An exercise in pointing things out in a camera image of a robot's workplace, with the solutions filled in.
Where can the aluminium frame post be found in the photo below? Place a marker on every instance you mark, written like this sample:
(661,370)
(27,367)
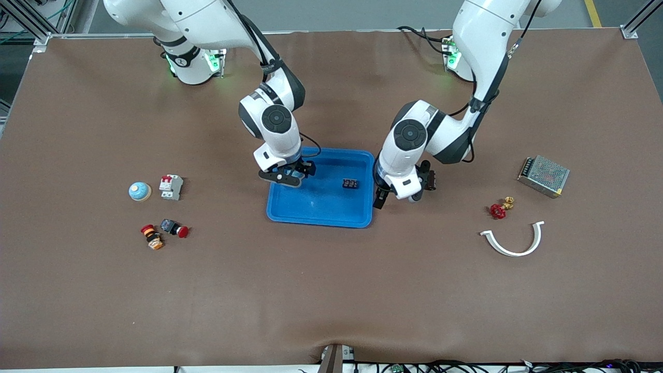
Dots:
(41,39)
(641,18)

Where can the blue plastic tray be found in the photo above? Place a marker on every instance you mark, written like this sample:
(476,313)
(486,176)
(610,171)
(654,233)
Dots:
(321,204)

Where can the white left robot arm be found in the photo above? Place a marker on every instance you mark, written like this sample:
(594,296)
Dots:
(481,31)

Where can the metal mesh power supply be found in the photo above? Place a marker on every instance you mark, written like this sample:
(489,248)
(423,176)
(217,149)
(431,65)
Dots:
(543,176)

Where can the white circuit breaker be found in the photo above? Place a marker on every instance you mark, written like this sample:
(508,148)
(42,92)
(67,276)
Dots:
(171,187)

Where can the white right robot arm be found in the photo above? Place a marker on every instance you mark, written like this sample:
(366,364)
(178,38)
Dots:
(207,20)

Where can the red orange push button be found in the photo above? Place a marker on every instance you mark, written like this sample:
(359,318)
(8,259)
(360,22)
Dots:
(153,238)

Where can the white curved plastic clamp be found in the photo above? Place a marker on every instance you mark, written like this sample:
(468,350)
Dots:
(514,254)

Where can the brown camera mount bracket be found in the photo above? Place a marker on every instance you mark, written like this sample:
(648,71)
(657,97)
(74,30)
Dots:
(334,360)

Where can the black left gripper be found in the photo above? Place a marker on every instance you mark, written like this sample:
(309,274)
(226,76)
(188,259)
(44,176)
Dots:
(428,180)

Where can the red mushroom button black body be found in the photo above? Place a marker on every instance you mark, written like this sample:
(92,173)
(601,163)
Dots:
(174,228)

